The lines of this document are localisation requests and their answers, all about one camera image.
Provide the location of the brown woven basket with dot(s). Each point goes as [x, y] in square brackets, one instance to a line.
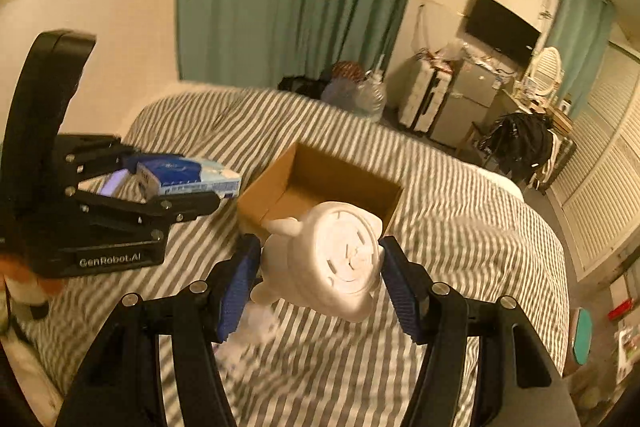
[348, 70]

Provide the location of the white louvered closet doors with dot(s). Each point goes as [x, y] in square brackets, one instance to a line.
[600, 167]

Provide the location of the clear water jug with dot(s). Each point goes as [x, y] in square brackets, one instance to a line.
[365, 99]

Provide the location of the white animal figurine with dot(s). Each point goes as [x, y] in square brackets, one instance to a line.
[330, 257]

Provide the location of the red box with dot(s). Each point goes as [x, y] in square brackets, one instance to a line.
[621, 309]

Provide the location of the brown cardboard box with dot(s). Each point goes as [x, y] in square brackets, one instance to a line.
[327, 177]

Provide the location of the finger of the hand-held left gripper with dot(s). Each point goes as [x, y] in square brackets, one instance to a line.
[165, 208]
[100, 159]

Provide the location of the narrow green curtain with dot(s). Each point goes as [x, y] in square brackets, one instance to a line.
[582, 42]

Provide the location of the wooden desk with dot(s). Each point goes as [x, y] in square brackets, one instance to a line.
[560, 117]

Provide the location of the black bag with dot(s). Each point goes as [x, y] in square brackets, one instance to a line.
[302, 86]

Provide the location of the black flat television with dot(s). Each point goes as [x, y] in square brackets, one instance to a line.
[500, 29]

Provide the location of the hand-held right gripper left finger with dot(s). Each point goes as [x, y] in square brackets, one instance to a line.
[239, 292]

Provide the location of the white suitcase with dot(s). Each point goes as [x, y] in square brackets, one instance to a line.
[422, 99]

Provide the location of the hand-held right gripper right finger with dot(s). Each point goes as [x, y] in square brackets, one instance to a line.
[402, 292]

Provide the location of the white framed mirror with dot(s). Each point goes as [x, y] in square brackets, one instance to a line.
[545, 69]

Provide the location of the blue tissue packet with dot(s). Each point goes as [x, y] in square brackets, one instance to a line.
[192, 174]

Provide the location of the grey mini fridge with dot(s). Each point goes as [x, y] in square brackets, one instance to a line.
[465, 107]

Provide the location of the black backpack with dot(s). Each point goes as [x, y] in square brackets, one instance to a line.
[520, 144]

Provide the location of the green round stool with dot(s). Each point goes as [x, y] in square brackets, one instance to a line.
[582, 337]

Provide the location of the striped grey white blanket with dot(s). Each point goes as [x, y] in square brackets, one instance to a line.
[460, 257]

